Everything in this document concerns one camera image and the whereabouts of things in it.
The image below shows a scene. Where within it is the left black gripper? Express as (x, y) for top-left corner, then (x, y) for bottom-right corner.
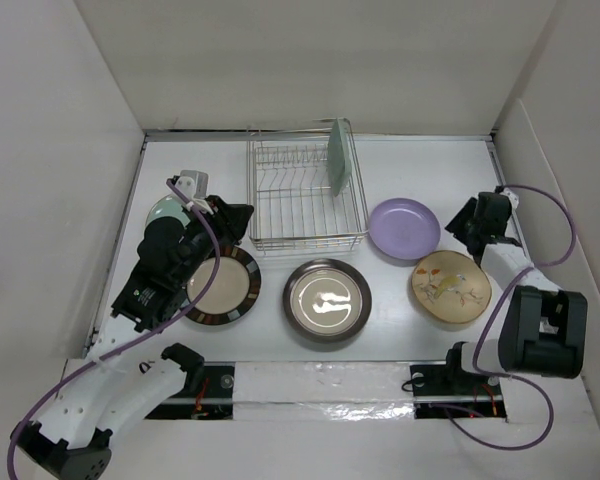
(173, 195), (253, 286)

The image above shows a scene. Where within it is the purple round plate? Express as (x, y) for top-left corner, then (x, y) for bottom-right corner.
(369, 198), (441, 261)

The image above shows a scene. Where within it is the rectangular light green plate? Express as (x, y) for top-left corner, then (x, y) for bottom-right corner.
(327, 118), (352, 197)

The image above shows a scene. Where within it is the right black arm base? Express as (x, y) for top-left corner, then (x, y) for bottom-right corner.
(401, 363), (507, 420)

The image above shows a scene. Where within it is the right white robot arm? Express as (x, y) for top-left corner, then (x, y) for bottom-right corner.
(441, 187), (588, 393)

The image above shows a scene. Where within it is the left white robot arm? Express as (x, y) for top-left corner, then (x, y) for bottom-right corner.
(7, 195), (254, 479)

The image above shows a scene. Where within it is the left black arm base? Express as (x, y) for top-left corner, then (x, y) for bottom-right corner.
(146, 362), (235, 420)

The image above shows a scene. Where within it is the beige bird pattern plate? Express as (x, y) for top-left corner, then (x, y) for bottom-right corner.
(410, 250), (492, 325)

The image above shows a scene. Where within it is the striped rim beige plate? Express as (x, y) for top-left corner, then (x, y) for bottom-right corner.
(186, 246), (262, 326)

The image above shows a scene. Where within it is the round light green plate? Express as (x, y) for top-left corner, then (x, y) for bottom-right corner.
(145, 195), (189, 226)

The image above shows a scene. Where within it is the brown rimmed deep plate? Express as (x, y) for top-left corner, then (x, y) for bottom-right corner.
(282, 258), (372, 344)

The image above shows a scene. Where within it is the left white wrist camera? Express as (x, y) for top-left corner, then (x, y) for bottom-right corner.
(167, 170), (211, 212)

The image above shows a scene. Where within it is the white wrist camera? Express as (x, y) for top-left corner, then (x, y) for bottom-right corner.
(167, 170), (211, 212)
(494, 186), (519, 211)

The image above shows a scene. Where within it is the metal wire dish rack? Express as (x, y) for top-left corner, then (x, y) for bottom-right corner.
(246, 118), (368, 256)

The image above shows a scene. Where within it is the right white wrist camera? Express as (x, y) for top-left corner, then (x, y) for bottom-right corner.
(494, 186), (519, 211)

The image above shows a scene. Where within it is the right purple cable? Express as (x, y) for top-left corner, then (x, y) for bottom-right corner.
(447, 184), (577, 452)

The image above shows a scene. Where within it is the purple cable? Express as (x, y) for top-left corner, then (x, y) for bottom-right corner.
(447, 184), (577, 452)
(5, 178), (222, 480)

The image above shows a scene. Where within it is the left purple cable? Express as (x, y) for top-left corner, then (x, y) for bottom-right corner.
(5, 178), (222, 480)

